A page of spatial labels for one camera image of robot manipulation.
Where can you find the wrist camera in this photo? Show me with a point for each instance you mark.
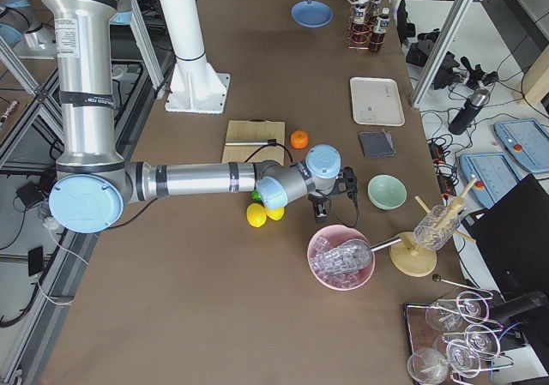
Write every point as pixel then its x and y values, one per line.
pixel 347 183

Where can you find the orange mandarin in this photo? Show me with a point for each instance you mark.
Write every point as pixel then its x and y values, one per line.
pixel 299 139

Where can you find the cream rabbit tray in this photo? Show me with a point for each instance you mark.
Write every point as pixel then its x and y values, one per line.
pixel 376 102

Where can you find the green lime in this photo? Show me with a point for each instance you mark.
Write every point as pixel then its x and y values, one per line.
pixel 256 196

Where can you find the black laptop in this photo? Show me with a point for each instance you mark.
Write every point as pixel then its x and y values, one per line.
pixel 512 237

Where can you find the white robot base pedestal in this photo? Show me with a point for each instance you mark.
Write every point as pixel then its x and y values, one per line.
pixel 195 85

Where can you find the wooden cutting board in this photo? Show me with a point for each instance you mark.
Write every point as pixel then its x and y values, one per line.
pixel 240 130

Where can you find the yellow lemon outer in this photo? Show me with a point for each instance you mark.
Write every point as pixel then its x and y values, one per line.
pixel 275 214

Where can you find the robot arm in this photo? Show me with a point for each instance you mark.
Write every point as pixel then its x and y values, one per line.
pixel 95 183

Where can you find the teach pendant near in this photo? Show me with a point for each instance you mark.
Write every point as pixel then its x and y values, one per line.
pixel 495 172

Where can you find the wine glasses rack tray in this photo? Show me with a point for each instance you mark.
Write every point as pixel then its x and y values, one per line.
pixel 453 339

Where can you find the wooden cup stand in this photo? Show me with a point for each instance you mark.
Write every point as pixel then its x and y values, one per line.
pixel 415 260

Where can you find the blue plate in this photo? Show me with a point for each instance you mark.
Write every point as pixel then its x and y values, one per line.
pixel 311 15

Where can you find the clear ice cubes pile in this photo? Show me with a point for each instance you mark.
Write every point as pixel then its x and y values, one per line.
pixel 321 263

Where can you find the copper wire bottle rack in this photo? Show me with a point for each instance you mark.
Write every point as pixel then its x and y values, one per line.
pixel 363 43

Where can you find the tea bottle top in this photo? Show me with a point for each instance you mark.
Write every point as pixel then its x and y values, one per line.
pixel 358 27

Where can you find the black thermos bottle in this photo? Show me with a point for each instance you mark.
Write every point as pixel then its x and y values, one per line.
pixel 472 107

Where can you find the tea bottle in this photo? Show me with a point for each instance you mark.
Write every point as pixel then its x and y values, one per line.
pixel 374 9
pixel 379 30
pixel 358 27

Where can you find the metal ice scoop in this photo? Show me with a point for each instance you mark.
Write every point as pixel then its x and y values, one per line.
pixel 356 254

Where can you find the teach pendant far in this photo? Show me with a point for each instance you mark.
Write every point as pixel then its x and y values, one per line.
pixel 527 142

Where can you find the green bowl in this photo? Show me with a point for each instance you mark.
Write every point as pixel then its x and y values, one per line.
pixel 386 192

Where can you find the tea bottle lower right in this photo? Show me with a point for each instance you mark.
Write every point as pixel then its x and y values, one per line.
pixel 374 9

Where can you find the clear glass on stand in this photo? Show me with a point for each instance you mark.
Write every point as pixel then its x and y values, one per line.
pixel 436 228

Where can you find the tea bottle lower left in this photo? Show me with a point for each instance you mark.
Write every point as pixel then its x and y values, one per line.
pixel 379 30

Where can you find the pink bowl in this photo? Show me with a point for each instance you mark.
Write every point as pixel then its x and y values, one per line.
pixel 337 234

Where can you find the teach pendant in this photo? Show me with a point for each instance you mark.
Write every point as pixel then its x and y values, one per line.
pixel 527 142
pixel 495 172

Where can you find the yellow lemon near strawberry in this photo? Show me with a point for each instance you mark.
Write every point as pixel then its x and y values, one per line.
pixel 256 215

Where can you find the steel muddler black tip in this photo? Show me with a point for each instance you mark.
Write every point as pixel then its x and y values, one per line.
pixel 251 143

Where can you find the grey folded cloth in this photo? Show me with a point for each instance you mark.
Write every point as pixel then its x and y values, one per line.
pixel 377 144

